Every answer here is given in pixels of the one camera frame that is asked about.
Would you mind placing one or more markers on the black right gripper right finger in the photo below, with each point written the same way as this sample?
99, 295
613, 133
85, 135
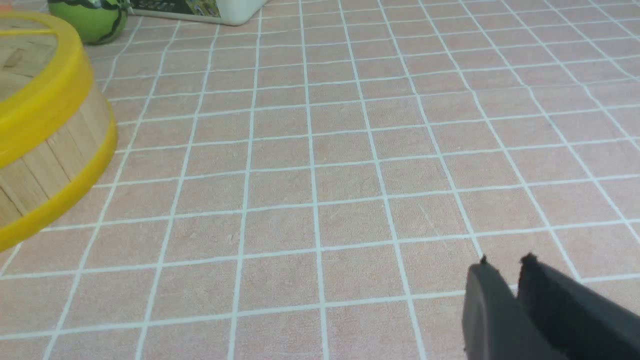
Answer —
577, 321

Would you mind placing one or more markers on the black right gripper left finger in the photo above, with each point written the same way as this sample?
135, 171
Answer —
494, 325

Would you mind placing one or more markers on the yellow rimmed woven bamboo lid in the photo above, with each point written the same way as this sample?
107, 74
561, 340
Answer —
46, 102

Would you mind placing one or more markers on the white box with green lid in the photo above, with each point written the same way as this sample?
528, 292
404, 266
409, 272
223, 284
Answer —
226, 12

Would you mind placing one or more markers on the bamboo steamer basket yellow rims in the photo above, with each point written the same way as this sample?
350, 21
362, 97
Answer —
50, 159

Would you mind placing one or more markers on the green toy watermelon ball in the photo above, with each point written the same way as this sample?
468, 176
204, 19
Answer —
96, 21

